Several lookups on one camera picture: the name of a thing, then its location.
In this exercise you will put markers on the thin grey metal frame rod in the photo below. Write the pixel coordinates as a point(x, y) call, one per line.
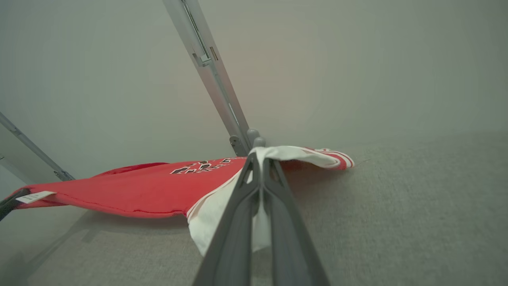
point(31, 147)

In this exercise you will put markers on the red jersey with white trim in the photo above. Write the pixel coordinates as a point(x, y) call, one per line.
point(131, 190)

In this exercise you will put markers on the grey metal frame post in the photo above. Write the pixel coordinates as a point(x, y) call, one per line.
point(206, 67)

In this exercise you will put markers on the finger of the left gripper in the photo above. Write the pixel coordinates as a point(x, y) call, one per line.
point(8, 204)

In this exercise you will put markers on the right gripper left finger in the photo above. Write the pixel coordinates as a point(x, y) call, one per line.
point(234, 238)

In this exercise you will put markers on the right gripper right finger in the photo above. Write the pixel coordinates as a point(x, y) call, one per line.
point(289, 246)

